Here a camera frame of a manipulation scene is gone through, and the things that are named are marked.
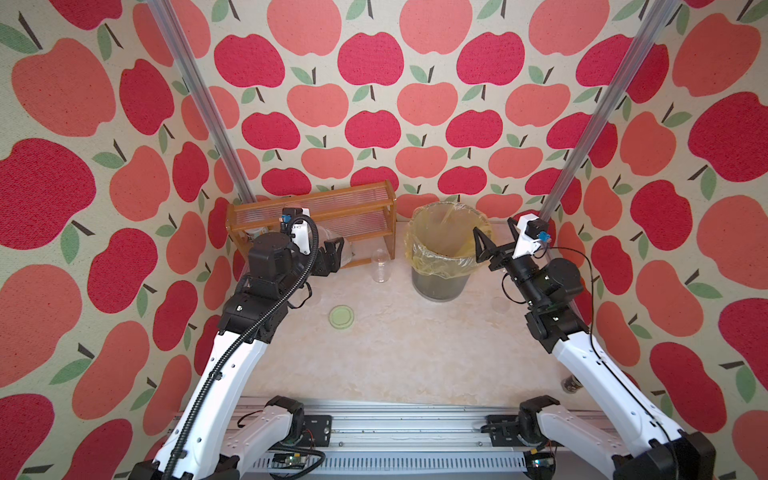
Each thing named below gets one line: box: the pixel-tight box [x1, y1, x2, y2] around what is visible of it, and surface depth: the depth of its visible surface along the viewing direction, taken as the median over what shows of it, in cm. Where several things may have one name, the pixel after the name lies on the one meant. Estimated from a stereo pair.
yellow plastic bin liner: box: [404, 202, 493, 279], surface depth 90 cm
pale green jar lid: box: [328, 304, 355, 329], surface depth 95 cm
